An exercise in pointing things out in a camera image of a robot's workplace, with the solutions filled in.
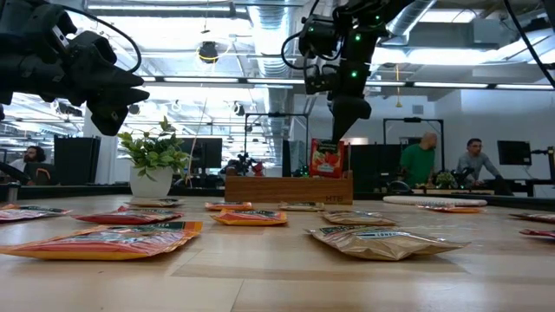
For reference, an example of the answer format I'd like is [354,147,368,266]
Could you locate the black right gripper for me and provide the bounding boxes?
[332,58,373,143]

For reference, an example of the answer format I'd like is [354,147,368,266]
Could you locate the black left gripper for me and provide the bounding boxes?
[0,45,151,105]

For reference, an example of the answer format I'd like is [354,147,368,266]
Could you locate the red strawberry tea bag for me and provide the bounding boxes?
[309,138,347,179]
[519,228,555,239]

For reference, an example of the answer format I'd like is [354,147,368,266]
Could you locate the wooden compartment tea box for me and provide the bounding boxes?
[224,169,355,205]

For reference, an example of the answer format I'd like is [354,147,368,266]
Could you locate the dark partition screen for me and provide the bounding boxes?
[349,142,404,192]

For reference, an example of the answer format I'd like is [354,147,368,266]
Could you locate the large black panel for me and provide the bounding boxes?
[53,135,101,186]

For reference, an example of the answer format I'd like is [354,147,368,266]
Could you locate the person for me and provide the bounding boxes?
[0,146,49,186]
[455,137,504,185]
[399,132,438,188]

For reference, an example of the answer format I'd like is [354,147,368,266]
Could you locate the black ceiling device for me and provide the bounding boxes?
[198,41,220,65]

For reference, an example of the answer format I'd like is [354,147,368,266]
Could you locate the green plant in white pot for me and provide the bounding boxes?
[116,115,192,199]

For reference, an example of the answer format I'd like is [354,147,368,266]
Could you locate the long ceiling light strip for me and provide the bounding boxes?
[140,75,555,91]

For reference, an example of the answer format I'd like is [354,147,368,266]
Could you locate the black computer monitor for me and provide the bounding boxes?
[497,140,532,166]
[180,137,224,177]

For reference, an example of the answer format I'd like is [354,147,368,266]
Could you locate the black office chair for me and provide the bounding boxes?
[23,162,60,186]

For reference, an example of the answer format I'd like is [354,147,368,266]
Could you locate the small black background robot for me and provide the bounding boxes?
[232,152,257,177]

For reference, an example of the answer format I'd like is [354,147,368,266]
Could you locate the small green background plant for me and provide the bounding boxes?
[435,171,459,191]

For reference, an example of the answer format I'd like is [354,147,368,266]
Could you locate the grey metal cylinder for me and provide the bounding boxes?
[6,181,22,204]

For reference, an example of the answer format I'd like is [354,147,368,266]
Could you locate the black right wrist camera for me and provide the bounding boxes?
[304,64,336,95]

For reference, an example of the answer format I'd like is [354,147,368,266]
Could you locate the yellow hanging cord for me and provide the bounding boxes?
[394,63,403,108]

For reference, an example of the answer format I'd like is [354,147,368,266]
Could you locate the black left camera cable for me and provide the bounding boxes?
[58,2,143,74]

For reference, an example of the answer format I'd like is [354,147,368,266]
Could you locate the black camera cable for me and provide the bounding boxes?
[280,0,343,73]
[58,2,143,74]

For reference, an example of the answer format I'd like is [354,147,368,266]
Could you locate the black metal gantry frame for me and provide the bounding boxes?
[382,117,445,174]
[244,113,310,177]

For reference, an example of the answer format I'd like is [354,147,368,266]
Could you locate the black right camera cable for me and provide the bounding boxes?
[280,0,343,73]

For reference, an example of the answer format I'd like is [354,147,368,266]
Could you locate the silver round ventilation duct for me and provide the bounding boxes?
[383,0,439,40]
[246,0,300,79]

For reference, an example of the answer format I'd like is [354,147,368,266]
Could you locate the black aluminium rig frame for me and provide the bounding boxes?
[0,184,555,212]

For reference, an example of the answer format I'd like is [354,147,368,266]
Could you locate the thin black cable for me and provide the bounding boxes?
[502,0,555,88]

